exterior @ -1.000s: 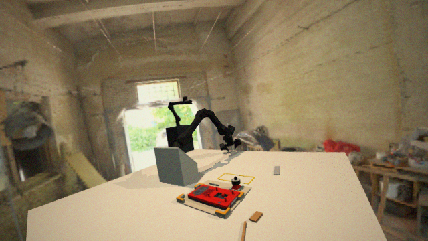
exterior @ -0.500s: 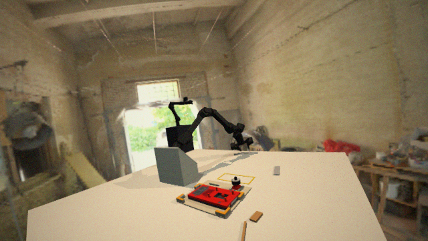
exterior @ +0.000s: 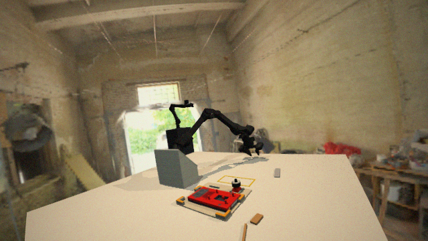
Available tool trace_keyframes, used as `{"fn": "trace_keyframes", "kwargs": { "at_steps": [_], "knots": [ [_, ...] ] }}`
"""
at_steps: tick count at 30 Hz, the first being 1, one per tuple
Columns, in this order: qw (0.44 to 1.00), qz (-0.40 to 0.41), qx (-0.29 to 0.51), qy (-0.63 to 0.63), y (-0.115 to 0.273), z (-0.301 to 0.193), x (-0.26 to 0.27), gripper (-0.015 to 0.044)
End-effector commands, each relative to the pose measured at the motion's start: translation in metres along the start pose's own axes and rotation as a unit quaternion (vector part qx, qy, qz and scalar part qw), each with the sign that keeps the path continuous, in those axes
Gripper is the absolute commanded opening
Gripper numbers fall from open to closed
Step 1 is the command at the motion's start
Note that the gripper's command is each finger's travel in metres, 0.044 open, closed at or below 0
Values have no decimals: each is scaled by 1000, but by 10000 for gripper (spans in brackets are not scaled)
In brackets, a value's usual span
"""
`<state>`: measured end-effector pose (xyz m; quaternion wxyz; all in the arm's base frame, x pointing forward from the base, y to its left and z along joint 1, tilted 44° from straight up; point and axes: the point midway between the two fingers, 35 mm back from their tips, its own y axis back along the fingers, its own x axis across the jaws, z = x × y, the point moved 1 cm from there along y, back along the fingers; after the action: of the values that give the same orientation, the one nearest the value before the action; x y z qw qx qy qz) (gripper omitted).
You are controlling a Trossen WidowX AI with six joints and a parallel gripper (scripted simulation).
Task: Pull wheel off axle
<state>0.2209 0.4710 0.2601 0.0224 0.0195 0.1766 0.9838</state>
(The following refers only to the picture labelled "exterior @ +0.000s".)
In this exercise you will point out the small brown rectangular block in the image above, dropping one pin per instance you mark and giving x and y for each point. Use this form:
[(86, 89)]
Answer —
[(255, 220)]

